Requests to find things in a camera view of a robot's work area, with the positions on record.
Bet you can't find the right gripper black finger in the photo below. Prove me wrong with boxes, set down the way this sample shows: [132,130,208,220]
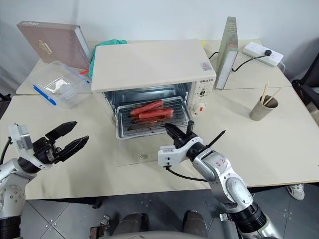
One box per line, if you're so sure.
[163,122,186,143]
[206,128,227,148]

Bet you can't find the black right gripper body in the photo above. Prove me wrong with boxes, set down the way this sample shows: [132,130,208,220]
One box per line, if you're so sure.
[172,120,198,149]

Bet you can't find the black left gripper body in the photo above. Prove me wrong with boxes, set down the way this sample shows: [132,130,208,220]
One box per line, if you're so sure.
[31,135,66,165]

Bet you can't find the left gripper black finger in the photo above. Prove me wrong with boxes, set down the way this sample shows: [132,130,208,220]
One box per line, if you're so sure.
[59,135,90,162]
[45,121,77,140]

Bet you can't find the red sausage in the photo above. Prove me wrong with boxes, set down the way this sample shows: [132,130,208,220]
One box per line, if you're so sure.
[138,108,174,120]
[130,100,164,116]
[136,105,166,116]

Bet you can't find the cream oven knob red mark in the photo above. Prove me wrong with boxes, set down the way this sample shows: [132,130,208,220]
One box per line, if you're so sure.
[191,101,208,116]

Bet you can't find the glass toaster oven door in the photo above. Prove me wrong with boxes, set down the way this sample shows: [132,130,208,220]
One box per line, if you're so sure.
[116,136,199,167]

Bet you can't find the metal baking tray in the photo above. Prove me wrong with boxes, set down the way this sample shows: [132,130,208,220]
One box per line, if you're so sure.
[116,96,191,141]

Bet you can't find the cream toaster oven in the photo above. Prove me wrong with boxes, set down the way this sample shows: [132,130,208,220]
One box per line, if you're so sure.
[91,39,217,140]

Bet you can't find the clear plastic container blue clips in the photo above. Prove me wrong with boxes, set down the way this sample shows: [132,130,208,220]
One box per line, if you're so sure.
[26,60,91,110]

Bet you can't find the metal cup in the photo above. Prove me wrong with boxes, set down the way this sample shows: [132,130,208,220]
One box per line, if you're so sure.
[250,95,279,122]

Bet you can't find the wooden chopstick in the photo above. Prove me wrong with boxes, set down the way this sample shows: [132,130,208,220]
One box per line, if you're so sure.
[261,80,271,103]
[264,87,283,106]

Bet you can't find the pale green standing book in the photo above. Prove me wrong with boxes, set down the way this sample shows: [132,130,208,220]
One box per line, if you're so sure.
[214,16,239,91]

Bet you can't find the brown hardcover book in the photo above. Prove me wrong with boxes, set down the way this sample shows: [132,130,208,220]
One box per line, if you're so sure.
[16,20,91,71]

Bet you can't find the white power strip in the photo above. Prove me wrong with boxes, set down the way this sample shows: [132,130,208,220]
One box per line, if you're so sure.
[243,41,285,67]

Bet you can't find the white sneaker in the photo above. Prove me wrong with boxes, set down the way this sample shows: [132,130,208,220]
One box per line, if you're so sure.
[286,183,306,201]

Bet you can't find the green cloth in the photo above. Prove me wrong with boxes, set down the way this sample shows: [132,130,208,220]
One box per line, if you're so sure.
[88,38,128,78]

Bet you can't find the black chair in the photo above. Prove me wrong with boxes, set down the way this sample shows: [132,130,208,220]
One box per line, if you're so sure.
[291,37,319,116]

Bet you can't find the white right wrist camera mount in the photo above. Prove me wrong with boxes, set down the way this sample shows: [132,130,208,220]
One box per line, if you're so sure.
[157,136,204,167]

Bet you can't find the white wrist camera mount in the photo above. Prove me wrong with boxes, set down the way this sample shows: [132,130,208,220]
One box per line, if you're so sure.
[8,122,49,170]
[157,136,204,167]

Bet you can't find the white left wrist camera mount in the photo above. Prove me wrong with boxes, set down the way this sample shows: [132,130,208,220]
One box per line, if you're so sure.
[8,122,49,170]

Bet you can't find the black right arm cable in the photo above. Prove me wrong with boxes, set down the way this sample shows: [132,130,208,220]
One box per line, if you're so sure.
[165,165,208,182]

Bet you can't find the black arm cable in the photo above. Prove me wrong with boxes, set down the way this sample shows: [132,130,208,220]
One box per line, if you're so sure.
[0,138,12,163]
[165,165,208,182]

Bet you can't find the metal wire rack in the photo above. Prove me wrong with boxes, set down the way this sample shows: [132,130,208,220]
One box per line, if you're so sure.
[121,99,188,133]

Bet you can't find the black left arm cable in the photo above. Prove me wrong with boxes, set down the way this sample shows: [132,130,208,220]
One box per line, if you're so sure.
[0,138,12,163]

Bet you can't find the black power cable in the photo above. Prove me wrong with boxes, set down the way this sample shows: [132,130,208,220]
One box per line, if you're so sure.
[207,51,267,73]

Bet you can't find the small brown metal bracket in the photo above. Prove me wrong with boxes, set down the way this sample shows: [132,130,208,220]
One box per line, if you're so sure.
[90,215,112,239]

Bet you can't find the white power strip cable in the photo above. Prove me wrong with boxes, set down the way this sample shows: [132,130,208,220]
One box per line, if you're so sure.
[278,61,294,82]

